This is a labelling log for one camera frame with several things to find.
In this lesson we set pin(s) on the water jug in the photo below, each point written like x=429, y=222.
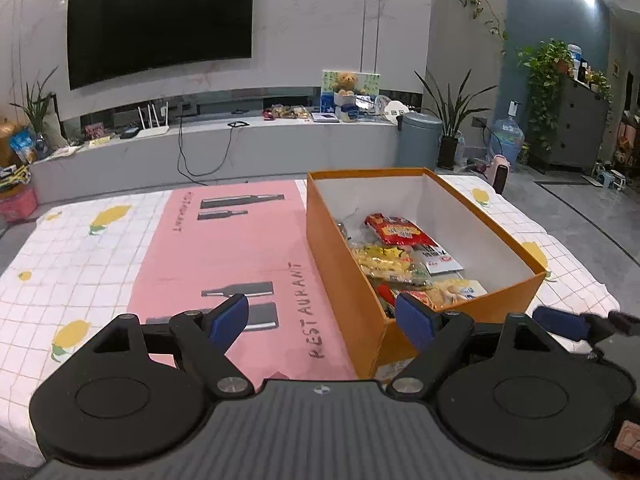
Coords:
x=506, y=139

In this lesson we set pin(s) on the grey drawer cabinet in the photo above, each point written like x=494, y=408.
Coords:
x=578, y=135

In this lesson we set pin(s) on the pink small appliance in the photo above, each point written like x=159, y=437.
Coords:
x=498, y=172

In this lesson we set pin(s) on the white wifi router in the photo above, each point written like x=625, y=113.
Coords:
x=153, y=120

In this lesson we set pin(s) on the potted plant left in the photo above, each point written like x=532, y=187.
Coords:
x=36, y=101

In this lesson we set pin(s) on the potted grass plant right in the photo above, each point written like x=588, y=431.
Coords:
x=451, y=109

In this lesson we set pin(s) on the black wall television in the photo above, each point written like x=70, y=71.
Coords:
x=106, y=39

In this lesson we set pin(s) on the pink basket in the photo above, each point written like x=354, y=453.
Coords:
x=18, y=204

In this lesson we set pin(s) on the hanging ivy plant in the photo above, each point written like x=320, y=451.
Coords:
x=549, y=66

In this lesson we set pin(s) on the white lemon grid tablecloth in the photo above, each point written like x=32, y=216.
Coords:
x=76, y=271

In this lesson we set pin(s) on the white stick snack packet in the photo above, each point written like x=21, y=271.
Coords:
x=436, y=259

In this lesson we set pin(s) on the pink restaurant placemat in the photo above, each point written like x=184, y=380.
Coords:
x=216, y=241

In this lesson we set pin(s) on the grey round trash bin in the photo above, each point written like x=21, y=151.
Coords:
x=418, y=140

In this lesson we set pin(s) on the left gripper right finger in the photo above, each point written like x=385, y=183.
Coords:
x=506, y=392

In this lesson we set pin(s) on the red snack packet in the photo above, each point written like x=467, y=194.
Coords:
x=397, y=231

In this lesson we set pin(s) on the orange cardboard box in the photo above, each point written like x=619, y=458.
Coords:
x=338, y=201

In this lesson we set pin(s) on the teddy bear on console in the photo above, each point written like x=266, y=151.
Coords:
x=349, y=95

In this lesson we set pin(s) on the clear bread snack packet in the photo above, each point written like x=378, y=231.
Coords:
x=443, y=294

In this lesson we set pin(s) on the grey tv console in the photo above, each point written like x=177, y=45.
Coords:
x=214, y=151

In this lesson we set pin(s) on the yellow snack packet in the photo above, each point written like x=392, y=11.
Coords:
x=395, y=264

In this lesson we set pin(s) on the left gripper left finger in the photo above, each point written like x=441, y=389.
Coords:
x=136, y=391

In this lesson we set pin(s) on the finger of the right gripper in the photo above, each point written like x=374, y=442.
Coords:
x=591, y=328

